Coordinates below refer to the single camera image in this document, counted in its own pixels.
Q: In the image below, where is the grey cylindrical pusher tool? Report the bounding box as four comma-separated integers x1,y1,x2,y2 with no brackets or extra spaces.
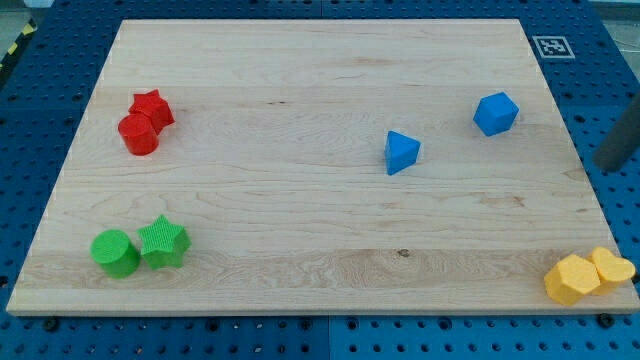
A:
592,93,639,172

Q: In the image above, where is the wooden board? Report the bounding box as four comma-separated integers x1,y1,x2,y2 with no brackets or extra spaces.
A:
7,19,615,317

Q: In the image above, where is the white fiducial marker tag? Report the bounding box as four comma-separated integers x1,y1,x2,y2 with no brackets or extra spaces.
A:
532,35,575,60

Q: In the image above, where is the yellow heart block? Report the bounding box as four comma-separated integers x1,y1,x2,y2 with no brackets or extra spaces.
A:
588,247,636,296

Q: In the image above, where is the blue cube block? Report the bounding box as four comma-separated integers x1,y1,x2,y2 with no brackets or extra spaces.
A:
473,92,519,137

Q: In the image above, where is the yellow hexagon block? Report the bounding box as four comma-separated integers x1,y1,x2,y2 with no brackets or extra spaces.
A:
544,254,601,306

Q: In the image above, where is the blue triangle block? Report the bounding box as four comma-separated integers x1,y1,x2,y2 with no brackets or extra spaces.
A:
384,131,421,175

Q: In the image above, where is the green star block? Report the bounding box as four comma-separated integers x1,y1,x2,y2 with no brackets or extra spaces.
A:
137,214,191,270

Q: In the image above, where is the red star block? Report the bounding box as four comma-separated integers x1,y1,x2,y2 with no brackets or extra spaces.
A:
129,89,175,134

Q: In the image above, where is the red cylinder block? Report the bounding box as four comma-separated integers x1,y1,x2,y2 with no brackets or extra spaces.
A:
117,113,159,156

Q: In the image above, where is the green cylinder block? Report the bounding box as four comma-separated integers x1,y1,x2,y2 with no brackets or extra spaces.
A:
90,229,140,279

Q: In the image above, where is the yellow black hazard tape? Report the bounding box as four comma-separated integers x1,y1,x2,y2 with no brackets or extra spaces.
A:
1,18,38,75

